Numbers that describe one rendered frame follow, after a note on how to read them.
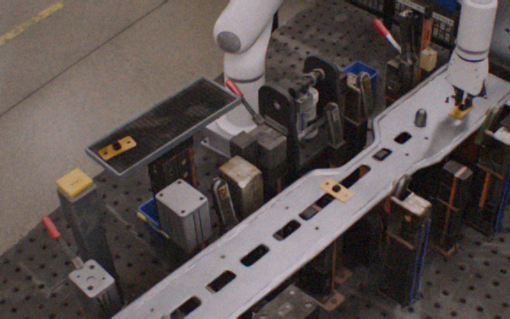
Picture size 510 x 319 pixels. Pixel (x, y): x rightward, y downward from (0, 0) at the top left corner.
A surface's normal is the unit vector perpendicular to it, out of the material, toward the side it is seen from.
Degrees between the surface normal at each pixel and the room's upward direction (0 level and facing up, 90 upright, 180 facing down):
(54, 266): 0
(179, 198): 0
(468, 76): 90
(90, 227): 90
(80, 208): 90
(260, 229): 0
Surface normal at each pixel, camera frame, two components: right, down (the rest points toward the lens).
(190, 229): 0.70, 0.46
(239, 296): -0.04, -0.73
